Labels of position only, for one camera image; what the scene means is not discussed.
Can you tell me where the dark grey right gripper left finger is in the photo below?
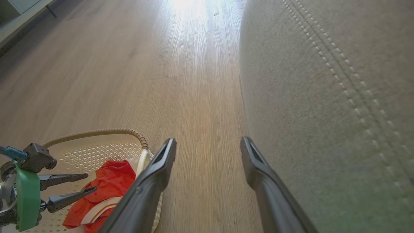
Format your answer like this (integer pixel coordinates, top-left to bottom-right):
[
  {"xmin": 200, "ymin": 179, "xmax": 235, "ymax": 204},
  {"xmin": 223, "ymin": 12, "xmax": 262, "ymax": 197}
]
[{"xmin": 99, "ymin": 138, "xmax": 178, "ymax": 233}]

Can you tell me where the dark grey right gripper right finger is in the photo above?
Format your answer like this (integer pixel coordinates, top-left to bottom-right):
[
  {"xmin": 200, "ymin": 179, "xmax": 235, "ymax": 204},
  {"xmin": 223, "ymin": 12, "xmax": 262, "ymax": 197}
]
[{"xmin": 240, "ymin": 136, "xmax": 319, "ymax": 233}]

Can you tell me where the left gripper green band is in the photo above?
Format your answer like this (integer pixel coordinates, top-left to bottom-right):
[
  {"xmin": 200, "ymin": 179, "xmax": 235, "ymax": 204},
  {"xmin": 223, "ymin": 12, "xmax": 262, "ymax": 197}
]
[{"xmin": 15, "ymin": 163, "xmax": 98, "ymax": 232}]

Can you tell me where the grey fabric sofa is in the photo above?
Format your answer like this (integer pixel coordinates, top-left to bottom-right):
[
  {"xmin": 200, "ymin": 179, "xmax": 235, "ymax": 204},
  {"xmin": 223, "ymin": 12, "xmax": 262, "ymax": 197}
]
[{"xmin": 239, "ymin": 0, "xmax": 414, "ymax": 233}]

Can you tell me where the red and white garment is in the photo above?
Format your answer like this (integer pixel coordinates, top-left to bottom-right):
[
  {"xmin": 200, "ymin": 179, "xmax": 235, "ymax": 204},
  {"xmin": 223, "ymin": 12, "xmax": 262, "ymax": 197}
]
[{"xmin": 62, "ymin": 160, "xmax": 139, "ymax": 233}]

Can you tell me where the white plastic laundry basket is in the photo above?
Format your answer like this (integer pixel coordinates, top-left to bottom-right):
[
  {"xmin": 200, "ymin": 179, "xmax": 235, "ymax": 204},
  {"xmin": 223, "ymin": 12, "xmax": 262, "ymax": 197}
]
[{"xmin": 2, "ymin": 128, "xmax": 163, "ymax": 233}]

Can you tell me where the white cabinet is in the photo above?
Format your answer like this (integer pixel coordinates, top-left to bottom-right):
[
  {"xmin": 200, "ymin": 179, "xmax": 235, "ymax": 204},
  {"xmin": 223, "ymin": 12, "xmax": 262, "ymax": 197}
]
[{"xmin": 0, "ymin": 0, "xmax": 58, "ymax": 49}]

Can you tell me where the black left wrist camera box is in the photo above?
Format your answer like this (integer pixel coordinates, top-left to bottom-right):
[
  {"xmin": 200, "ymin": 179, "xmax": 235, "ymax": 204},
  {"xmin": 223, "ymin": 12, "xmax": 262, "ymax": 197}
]
[{"xmin": 20, "ymin": 143, "xmax": 57, "ymax": 173}]

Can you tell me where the blue camera cable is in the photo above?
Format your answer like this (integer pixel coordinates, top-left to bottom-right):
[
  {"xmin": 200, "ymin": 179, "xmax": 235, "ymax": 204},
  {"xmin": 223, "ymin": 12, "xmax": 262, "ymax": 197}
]
[{"xmin": 0, "ymin": 145, "xmax": 28, "ymax": 162}]

